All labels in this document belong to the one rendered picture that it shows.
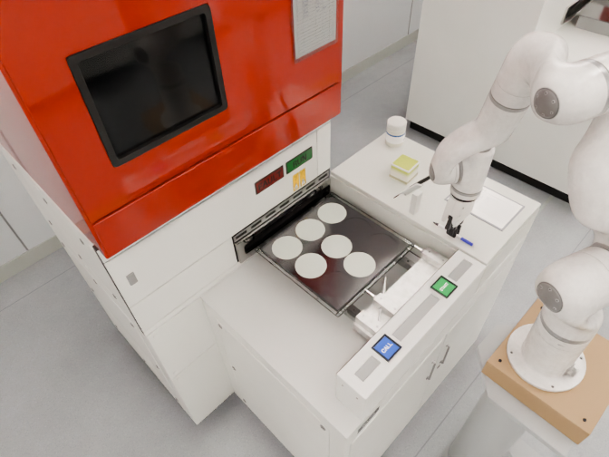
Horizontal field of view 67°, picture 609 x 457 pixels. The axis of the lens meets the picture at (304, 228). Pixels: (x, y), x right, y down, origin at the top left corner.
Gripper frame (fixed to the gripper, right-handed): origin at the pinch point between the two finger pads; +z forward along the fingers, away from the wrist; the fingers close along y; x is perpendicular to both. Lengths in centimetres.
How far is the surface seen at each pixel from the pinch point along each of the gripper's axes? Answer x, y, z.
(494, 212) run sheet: 4.8, -16.9, 1.9
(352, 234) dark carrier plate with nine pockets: -26.3, 16.4, 8.8
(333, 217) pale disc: -36.2, 14.9, 8.7
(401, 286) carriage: -2.2, 21.1, 10.8
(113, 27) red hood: -43, 65, -71
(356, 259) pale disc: -18.1, 23.7, 8.8
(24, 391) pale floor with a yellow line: -124, 131, 99
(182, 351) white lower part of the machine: -49, 77, 37
